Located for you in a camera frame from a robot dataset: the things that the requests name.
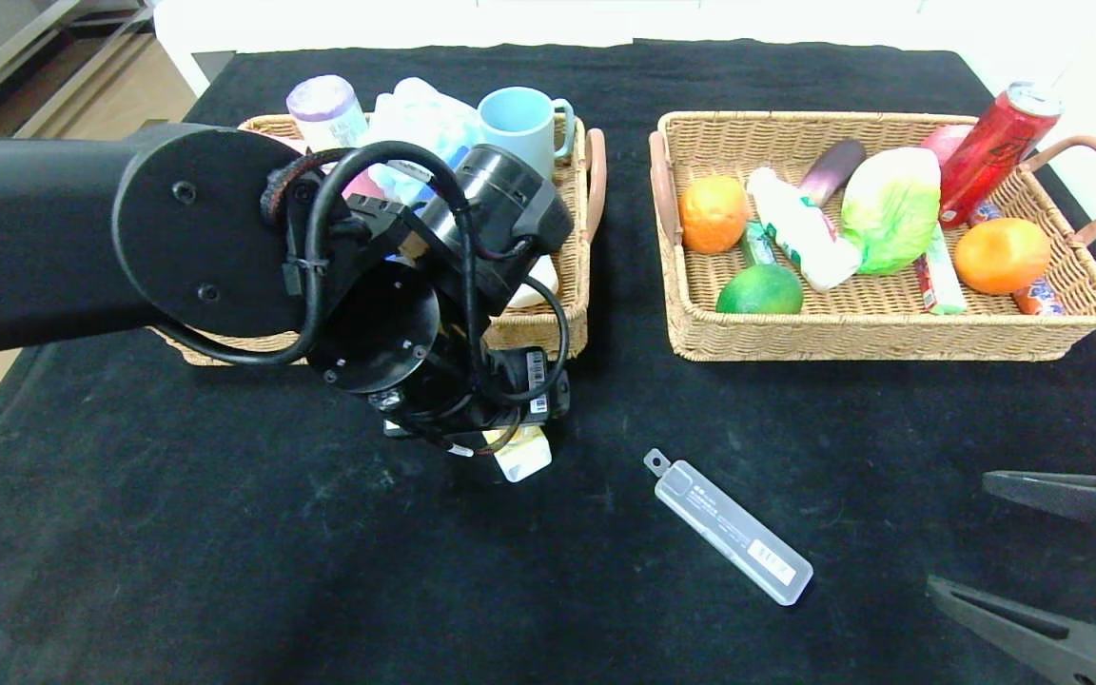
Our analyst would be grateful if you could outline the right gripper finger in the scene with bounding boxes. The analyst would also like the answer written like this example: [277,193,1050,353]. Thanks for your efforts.
[925,574,1096,685]
[981,469,1096,531]

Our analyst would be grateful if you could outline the green white cabbage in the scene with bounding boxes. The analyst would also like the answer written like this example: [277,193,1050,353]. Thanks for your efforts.
[840,147,944,276]

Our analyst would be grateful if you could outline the white AD milk bottle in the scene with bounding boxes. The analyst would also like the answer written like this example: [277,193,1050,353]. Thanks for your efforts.
[747,167,863,293]

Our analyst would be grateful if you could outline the small white yellow box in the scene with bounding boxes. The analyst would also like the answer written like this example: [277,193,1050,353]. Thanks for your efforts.
[481,423,554,483]

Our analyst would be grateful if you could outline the red green candy box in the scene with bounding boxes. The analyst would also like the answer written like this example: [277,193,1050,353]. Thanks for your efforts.
[916,233,968,316]

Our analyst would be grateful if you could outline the smooth orange fruit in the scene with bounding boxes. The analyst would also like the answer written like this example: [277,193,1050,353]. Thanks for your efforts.
[952,219,1051,297]

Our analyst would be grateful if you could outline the clear plastic toothbrush case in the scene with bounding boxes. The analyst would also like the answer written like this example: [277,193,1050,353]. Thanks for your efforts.
[643,449,814,608]

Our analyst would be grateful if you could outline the red soda can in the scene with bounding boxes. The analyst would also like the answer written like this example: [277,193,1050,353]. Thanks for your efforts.
[938,83,1065,230]

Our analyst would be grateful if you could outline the pink peach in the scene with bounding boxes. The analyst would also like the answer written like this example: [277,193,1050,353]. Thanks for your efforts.
[922,126,972,167]

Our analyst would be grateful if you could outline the green round fruit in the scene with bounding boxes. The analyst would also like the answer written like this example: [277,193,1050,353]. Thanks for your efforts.
[715,265,804,317]

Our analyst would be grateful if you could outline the black table cloth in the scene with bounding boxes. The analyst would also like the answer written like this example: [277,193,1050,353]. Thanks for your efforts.
[0,40,1096,685]

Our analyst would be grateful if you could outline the purple eggplant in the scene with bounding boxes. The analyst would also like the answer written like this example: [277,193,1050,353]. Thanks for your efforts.
[800,140,868,207]

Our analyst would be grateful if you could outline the bumpy orange fruit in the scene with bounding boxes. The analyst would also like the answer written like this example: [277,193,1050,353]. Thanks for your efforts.
[680,176,753,256]

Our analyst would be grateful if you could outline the white soap bar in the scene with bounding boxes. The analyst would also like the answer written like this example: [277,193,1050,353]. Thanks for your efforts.
[510,255,560,310]

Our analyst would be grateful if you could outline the teal plastic mug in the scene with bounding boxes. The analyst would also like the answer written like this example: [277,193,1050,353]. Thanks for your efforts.
[478,88,576,182]

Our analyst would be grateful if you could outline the light blue bath loofah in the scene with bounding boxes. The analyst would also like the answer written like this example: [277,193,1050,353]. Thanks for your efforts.
[358,78,482,206]

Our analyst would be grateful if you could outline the purple lidded cylinder container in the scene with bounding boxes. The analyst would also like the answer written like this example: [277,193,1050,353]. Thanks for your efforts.
[285,76,368,153]

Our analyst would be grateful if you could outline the woven wicker basket brown handles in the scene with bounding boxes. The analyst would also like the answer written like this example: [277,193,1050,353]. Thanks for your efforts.
[153,112,608,366]
[648,110,1096,363]

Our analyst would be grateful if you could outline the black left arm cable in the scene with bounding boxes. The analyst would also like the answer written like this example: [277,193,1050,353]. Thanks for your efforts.
[153,141,573,458]

